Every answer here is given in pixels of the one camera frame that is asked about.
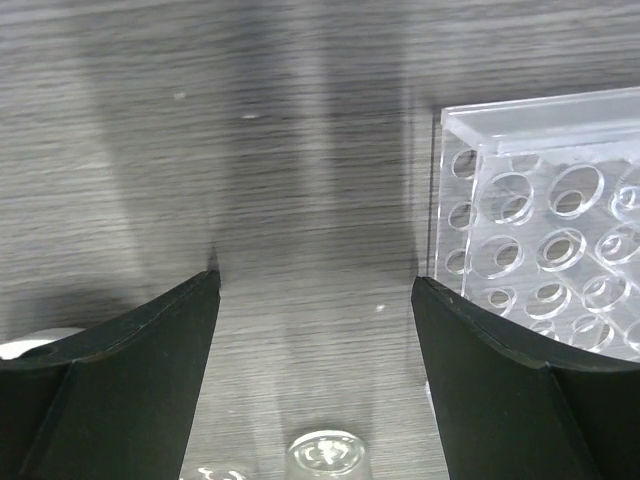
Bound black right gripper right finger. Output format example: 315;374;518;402
411;277;639;479

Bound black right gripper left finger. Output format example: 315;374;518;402
1;270;221;480

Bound clear glass beaker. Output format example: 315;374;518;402
178;465;250;480

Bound small clear glass bottle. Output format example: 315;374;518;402
284;430;373;480

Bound clear test tube rack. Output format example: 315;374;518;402
432;87;639;362

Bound large white ceramic bowl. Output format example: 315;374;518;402
0;327;82;361

